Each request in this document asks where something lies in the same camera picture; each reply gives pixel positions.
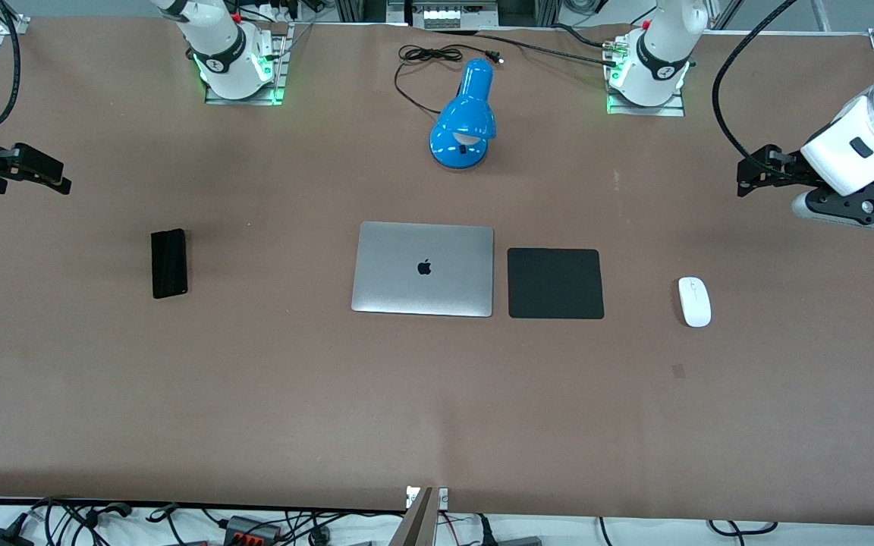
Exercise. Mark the black mouse pad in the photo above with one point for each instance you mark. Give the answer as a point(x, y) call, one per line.
point(554, 284)

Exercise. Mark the black smartphone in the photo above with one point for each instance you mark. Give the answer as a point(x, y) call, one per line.
point(169, 264)

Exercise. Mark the blue desk lamp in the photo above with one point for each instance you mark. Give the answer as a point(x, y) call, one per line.
point(467, 114)

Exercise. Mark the white computer mouse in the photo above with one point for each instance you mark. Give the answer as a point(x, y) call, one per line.
point(695, 303)

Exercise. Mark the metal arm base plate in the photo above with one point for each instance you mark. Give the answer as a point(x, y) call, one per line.
point(217, 100)
point(657, 111)

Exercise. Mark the white power strip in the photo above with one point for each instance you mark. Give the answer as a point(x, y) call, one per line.
point(448, 17)

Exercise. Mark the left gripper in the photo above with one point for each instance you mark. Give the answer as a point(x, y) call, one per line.
point(786, 171)

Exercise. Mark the black power adapter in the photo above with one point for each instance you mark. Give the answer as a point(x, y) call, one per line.
point(1, 538)

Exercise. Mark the silver closed laptop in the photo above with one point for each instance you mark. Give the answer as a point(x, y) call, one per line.
point(407, 288)

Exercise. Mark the metal camera mount pole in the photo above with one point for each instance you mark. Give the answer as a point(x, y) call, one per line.
point(422, 523)

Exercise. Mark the black box orange connectors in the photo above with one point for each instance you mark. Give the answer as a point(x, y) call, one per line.
point(251, 529)

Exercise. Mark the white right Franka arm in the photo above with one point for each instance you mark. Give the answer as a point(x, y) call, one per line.
point(213, 30)

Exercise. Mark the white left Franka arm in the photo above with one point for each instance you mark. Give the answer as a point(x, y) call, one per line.
point(664, 38)

